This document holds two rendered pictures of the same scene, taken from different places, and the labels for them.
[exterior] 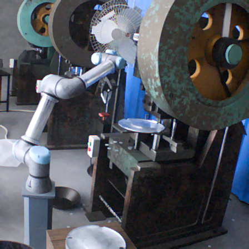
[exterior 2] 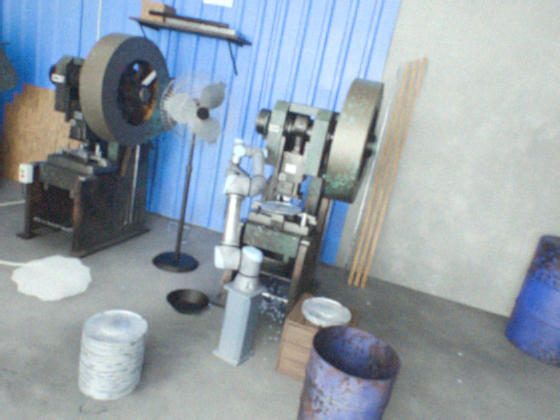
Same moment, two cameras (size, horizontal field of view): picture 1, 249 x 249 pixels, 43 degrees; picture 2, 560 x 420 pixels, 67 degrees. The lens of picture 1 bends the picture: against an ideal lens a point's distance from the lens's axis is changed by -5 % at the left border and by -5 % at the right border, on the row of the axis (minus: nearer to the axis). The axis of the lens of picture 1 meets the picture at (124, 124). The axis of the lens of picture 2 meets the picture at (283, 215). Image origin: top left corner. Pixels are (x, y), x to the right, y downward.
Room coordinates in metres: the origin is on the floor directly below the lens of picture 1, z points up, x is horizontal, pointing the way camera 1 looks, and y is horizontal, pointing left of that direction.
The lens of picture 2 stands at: (0.00, 1.97, 1.54)
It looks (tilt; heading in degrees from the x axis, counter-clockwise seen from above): 16 degrees down; 312
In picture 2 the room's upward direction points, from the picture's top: 12 degrees clockwise
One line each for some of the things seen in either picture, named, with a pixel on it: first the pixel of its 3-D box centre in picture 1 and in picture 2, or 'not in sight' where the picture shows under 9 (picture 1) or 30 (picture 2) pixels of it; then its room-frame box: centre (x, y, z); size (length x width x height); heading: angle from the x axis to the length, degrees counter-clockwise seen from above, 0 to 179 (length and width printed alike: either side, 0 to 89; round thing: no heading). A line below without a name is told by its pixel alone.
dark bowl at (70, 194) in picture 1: (61, 199); (187, 303); (2.16, 0.40, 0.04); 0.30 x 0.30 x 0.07
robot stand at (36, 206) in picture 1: (38, 219); (239, 321); (1.59, 0.43, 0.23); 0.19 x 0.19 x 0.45; 14
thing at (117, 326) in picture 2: not in sight; (115, 326); (1.72, 1.12, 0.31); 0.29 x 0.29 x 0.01
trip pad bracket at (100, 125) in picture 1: (103, 134); not in sight; (2.17, 0.14, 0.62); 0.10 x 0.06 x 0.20; 30
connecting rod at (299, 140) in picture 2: not in sight; (299, 138); (2.01, -0.22, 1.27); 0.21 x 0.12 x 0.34; 120
